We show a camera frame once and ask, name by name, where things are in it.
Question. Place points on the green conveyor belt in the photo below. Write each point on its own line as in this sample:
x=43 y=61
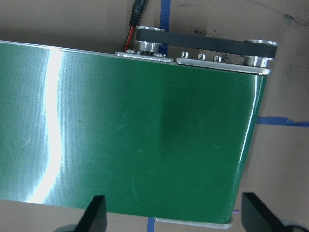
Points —
x=162 y=131

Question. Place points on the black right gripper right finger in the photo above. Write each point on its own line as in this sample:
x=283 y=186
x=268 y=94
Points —
x=256 y=216

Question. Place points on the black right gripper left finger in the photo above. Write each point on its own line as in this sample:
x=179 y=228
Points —
x=94 y=218

